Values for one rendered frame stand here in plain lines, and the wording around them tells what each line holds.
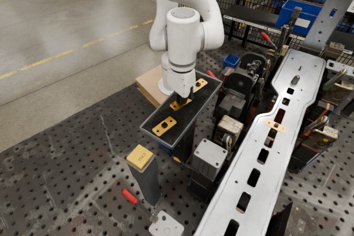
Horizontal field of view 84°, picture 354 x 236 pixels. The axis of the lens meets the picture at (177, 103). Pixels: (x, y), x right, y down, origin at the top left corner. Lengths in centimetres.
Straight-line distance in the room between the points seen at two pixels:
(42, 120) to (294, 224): 236
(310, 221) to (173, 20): 71
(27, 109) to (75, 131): 146
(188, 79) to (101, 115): 88
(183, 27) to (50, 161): 106
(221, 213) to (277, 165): 29
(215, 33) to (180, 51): 10
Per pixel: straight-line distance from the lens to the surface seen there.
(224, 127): 80
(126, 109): 136
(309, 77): 131
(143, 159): 63
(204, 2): 60
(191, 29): 52
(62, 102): 264
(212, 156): 69
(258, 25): 163
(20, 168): 139
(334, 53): 154
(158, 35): 101
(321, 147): 107
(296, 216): 80
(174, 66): 58
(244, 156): 85
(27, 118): 269
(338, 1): 146
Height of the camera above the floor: 173
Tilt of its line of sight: 49 degrees down
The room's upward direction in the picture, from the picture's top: straight up
